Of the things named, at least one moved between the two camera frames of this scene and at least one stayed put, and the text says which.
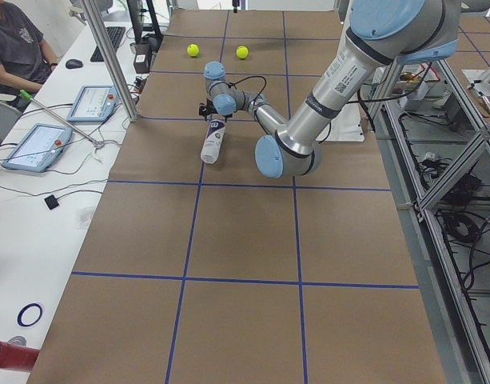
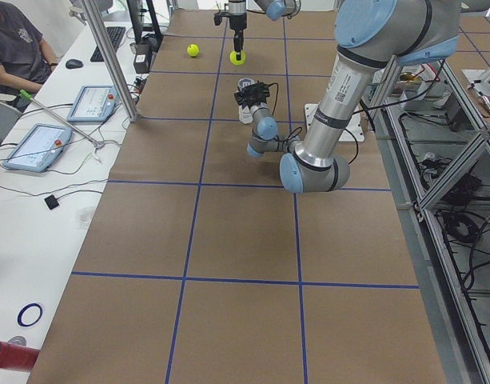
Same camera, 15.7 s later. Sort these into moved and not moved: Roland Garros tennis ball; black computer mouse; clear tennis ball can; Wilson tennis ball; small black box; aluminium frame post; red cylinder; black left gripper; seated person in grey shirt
Moved: clear tennis ball can; black left gripper; Wilson tennis ball
Not moved: black computer mouse; Roland Garros tennis ball; small black box; aluminium frame post; seated person in grey shirt; red cylinder
